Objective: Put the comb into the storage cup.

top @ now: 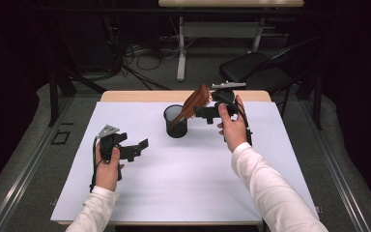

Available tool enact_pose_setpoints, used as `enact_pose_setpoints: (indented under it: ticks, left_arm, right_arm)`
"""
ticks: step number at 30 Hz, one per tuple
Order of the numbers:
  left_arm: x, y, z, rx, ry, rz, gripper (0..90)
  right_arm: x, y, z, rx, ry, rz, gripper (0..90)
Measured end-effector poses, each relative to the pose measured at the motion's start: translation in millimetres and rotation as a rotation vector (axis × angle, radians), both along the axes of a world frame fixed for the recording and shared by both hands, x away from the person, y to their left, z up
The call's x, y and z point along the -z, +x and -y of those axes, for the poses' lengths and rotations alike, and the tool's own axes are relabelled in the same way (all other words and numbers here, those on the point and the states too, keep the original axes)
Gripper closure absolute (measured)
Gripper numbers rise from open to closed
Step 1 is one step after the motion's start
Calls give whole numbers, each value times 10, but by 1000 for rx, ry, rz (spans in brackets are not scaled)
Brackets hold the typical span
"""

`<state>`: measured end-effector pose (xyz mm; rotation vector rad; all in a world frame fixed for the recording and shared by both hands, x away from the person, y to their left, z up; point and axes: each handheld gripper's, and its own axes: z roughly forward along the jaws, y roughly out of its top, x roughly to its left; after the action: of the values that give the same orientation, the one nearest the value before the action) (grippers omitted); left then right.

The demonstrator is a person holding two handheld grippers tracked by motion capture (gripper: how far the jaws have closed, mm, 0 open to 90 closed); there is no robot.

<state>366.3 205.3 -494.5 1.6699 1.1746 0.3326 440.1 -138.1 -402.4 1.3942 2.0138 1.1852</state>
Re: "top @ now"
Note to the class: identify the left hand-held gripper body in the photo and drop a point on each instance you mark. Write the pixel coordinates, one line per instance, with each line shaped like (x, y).
(109, 141)

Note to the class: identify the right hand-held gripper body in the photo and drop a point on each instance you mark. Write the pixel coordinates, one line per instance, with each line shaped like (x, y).
(225, 96)

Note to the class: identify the brown wooden hairbrush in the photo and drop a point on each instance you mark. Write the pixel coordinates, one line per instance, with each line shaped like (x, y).
(194, 103)

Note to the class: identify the black mesh pen holder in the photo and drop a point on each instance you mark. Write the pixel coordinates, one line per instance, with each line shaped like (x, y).
(177, 130)

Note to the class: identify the person's right hand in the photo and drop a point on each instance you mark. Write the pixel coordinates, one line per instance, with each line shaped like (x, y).
(236, 135)

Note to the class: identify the person's left hand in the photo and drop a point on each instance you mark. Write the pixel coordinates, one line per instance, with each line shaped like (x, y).
(106, 175)

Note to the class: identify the black folding chair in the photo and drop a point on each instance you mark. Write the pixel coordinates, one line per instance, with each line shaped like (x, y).
(251, 71)

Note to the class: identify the wooden table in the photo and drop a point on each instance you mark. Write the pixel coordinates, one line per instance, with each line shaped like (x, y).
(125, 96)

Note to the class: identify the white table mat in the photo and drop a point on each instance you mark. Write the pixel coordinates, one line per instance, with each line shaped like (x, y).
(186, 180)

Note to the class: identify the white-legged desk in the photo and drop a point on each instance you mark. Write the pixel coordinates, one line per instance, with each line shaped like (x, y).
(181, 58)

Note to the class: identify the black metal stand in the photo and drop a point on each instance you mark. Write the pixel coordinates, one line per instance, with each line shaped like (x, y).
(318, 96)
(53, 96)

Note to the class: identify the metal floor rail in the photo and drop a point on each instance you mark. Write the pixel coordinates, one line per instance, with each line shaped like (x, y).
(22, 180)
(338, 180)

